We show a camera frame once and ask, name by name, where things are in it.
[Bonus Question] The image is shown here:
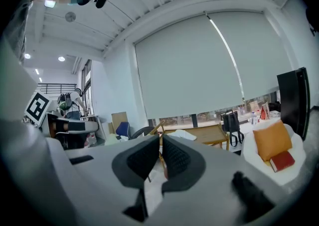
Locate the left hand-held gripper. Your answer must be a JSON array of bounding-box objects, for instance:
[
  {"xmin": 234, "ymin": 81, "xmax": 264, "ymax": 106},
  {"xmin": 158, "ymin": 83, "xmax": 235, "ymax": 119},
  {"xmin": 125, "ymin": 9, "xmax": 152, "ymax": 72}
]
[{"xmin": 23, "ymin": 90, "xmax": 99, "ymax": 150}]

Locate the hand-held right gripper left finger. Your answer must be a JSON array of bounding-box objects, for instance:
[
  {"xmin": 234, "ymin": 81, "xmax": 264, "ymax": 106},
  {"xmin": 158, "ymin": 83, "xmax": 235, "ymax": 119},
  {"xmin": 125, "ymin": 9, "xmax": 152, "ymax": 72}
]
[{"xmin": 111, "ymin": 134, "xmax": 160, "ymax": 222}]

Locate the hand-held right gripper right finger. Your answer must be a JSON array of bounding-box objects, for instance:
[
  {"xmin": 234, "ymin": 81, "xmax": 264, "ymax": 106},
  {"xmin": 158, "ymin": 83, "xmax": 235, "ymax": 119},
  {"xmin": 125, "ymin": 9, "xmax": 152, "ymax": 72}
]
[{"xmin": 161, "ymin": 135, "xmax": 207, "ymax": 194}]

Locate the person's left forearm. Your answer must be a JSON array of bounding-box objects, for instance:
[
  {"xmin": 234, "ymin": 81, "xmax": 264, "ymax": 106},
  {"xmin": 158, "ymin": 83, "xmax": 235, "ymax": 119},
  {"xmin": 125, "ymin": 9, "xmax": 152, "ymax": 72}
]
[{"xmin": 47, "ymin": 114, "xmax": 57, "ymax": 138}]

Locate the black metal railing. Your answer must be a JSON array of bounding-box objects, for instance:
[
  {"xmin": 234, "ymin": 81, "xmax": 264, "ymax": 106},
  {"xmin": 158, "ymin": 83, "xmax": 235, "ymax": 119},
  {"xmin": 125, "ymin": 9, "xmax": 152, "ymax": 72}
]
[{"xmin": 37, "ymin": 83, "xmax": 77, "ymax": 95}]

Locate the pale green cloth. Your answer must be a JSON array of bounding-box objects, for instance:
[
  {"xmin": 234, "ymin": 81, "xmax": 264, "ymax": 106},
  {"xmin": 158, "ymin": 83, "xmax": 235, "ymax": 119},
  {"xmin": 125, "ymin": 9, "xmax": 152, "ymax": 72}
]
[{"xmin": 106, "ymin": 134, "xmax": 129, "ymax": 146}]

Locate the wooden tray table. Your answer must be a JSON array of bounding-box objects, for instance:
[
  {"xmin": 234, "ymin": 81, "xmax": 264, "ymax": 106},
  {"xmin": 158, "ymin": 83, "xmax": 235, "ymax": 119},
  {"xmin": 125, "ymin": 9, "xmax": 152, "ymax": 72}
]
[{"xmin": 148, "ymin": 119, "xmax": 230, "ymax": 151}]

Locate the dark blue padded chair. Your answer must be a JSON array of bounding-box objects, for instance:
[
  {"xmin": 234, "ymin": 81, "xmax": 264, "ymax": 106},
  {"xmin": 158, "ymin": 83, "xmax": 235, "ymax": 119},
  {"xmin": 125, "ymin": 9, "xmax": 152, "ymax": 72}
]
[{"xmin": 115, "ymin": 121, "xmax": 132, "ymax": 142}]

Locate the dark framed window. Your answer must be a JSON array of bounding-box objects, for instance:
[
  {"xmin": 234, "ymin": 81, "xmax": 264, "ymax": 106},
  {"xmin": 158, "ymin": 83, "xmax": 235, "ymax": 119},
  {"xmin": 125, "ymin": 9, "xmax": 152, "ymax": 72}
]
[{"xmin": 148, "ymin": 90, "xmax": 281, "ymax": 128}]

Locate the cardboard sheet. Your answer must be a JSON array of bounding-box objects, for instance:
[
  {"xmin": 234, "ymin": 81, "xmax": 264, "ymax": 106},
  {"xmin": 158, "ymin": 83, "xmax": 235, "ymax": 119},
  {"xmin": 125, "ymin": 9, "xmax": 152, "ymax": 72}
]
[{"xmin": 111, "ymin": 112, "xmax": 128, "ymax": 135}]

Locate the black backpack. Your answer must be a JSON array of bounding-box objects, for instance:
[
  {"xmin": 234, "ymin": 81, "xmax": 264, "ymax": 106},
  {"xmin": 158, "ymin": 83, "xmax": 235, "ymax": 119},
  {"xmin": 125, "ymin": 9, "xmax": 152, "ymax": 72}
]
[{"xmin": 221, "ymin": 110, "xmax": 245, "ymax": 147}]

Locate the person's grey sweatshirt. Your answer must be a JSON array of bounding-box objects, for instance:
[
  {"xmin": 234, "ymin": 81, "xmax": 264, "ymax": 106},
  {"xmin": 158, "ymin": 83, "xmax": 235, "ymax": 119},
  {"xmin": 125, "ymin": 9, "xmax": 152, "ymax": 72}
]
[{"xmin": 7, "ymin": 0, "xmax": 33, "ymax": 63}]

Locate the orange cushion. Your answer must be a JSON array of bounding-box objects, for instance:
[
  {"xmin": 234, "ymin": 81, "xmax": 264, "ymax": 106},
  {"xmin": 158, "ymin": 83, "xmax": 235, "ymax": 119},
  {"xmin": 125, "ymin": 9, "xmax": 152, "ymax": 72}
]
[{"xmin": 253, "ymin": 119, "xmax": 293, "ymax": 162}]

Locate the wide grey roller blind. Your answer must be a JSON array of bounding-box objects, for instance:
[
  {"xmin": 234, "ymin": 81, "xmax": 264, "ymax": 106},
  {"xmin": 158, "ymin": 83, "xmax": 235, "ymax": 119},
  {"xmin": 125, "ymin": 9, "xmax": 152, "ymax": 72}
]
[{"xmin": 134, "ymin": 12, "xmax": 246, "ymax": 120}]

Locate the red paper bag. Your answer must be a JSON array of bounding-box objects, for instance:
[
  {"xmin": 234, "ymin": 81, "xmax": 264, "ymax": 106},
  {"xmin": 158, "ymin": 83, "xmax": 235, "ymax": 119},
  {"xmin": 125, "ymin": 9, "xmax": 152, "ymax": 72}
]
[{"xmin": 260, "ymin": 105, "xmax": 270, "ymax": 121}]

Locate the red book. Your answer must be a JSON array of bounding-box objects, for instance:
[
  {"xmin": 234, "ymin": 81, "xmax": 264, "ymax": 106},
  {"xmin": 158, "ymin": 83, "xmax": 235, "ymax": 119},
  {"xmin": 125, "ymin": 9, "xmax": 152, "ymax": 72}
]
[{"xmin": 270, "ymin": 150, "xmax": 296, "ymax": 173}]

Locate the black bag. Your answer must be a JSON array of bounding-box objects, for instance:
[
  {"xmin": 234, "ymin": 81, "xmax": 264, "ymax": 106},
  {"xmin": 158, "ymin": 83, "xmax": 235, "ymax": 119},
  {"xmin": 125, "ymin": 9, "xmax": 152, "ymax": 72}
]
[{"xmin": 268, "ymin": 101, "xmax": 282, "ymax": 112}]

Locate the white armchair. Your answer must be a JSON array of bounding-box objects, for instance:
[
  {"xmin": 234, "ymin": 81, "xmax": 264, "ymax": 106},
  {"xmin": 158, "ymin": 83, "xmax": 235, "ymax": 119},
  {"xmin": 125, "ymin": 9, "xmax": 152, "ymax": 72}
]
[{"xmin": 243, "ymin": 122, "xmax": 307, "ymax": 187}]

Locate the narrow grey roller blind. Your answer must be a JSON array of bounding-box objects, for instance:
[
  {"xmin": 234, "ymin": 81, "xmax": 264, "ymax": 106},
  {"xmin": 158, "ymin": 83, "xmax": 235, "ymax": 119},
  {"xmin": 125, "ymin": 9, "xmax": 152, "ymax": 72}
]
[{"xmin": 208, "ymin": 10, "xmax": 294, "ymax": 101}]

